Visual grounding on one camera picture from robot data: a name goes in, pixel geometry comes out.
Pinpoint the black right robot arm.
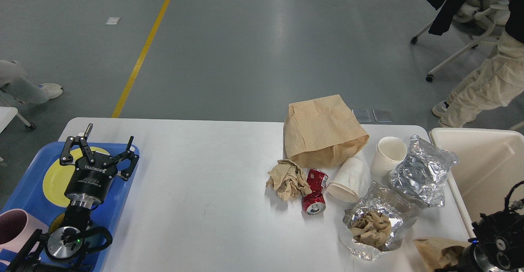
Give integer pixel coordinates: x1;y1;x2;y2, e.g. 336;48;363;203
435;181;524;272

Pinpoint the white cart leg with caster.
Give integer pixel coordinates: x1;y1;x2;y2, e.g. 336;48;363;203
0;95;36;131

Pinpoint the crushed red soda can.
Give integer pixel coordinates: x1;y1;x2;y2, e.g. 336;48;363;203
303;169;329;215

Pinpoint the white wheeled chair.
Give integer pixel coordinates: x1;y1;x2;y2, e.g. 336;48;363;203
410;0;509;83

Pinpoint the passer-by white shoe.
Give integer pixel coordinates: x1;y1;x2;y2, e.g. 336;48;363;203
0;59;64;104

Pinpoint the brown paper bag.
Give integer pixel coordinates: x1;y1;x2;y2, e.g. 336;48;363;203
283;95;369;169
412;237;470;272

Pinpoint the dark green mug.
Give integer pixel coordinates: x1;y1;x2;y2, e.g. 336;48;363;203
48;211;105;256

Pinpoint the crushed clear plastic bottle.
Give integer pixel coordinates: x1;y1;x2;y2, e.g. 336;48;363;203
389;134;459;207

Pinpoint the yellow plastic plate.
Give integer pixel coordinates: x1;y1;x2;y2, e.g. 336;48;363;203
43;146;111;208

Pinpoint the white paper cup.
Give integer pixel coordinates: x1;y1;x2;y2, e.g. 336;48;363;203
370;136;407;181
326;157;364;203

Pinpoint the clear floor plate left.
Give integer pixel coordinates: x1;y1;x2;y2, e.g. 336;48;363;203
352;109;373;123

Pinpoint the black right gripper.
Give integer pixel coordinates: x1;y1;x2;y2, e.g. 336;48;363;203
434;244;492;272

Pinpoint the brown paper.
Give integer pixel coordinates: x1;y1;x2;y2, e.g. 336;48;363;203
350;210;392;249

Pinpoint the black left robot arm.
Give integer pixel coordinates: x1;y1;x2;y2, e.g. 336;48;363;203
1;123;139;272

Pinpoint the aluminium foil sheet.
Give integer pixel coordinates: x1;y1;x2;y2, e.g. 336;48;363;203
339;182;419;261

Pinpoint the pink ribbed mug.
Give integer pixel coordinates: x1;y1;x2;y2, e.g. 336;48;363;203
0;209;49;271

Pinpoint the white paper cup upright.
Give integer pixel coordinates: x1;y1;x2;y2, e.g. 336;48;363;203
370;136;407;181

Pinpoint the person in beige trousers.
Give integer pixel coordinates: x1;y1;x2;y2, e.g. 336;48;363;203
432;0;524;128

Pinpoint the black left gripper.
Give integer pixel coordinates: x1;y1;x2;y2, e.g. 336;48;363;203
59;124;140;207

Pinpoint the small white side table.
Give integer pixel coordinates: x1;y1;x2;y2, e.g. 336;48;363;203
0;106;18;133

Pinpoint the clear floor plate right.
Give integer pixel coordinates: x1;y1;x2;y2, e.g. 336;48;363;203
373;109;393;123

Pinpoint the crumpled brown paper ball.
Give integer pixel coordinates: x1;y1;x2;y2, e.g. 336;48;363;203
266;159;312;201

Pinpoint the beige plastic bin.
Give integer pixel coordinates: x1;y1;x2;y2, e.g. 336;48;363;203
430;128;524;237

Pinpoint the clear floor plate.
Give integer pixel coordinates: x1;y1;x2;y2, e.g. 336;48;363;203
352;109;373;123
373;109;393;123

